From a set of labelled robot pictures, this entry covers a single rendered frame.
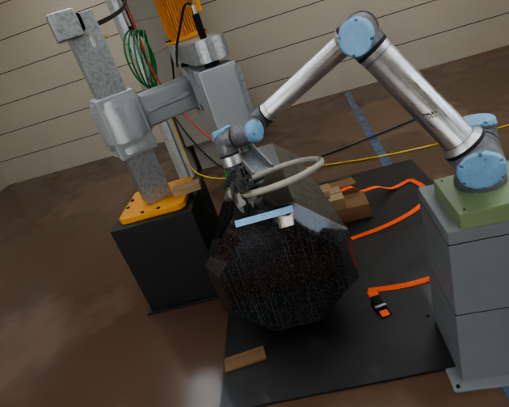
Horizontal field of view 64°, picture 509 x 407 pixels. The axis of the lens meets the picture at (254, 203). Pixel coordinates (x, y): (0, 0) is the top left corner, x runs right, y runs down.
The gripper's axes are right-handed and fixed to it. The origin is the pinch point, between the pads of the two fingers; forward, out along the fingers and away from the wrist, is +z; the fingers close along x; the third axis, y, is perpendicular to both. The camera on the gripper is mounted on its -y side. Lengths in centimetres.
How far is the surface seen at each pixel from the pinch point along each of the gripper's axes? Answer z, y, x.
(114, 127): -58, -109, 8
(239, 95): -49, -38, 54
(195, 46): -80, -39, 37
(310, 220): 24.8, -2.4, 39.2
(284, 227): 22.5, -8.9, 26.0
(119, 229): 6, -130, -9
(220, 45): -76, -32, 48
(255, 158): -12, -35, 47
